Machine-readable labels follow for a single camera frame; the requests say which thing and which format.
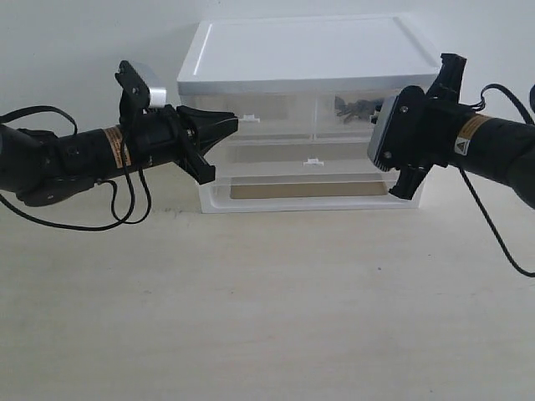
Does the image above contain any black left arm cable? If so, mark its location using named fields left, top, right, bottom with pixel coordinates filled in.
left=0, top=104, right=152, bottom=231

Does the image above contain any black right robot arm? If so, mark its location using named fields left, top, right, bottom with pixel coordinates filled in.
left=374, top=53, right=534, bottom=206

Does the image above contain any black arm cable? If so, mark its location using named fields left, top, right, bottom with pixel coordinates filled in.
left=457, top=83, right=535, bottom=277
left=0, top=104, right=152, bottom=231

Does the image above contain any white plastic drawer cabinet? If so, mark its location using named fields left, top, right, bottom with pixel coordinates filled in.
left=176, top=14, right=440, bottom=213

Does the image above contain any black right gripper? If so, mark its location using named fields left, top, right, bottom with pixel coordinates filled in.
left=389, top=53, right=466, bottom=200

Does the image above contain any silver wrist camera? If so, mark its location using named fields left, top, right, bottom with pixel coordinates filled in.
left=367, top=95, right=401, bottom=172
left=115, top=60, right=167, bottom=109

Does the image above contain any key bunch with blue tag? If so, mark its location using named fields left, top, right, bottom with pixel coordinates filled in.
left=334, top=96, right=385, bottom=124

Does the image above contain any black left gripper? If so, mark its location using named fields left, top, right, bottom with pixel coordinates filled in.
left=120, top=105, right=238, bottom=185

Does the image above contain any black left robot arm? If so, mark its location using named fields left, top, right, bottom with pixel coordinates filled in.
left=1, top=105, right=238, bottom=207

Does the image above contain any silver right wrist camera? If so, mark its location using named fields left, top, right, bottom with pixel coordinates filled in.
left=367, top=95, right=401, bottom=172

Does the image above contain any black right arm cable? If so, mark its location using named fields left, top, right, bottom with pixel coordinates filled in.
left=457, top=83, right=535, bottom=277

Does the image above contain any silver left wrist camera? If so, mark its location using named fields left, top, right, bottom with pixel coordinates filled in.
left=115, top=60, right=167, bottom=109

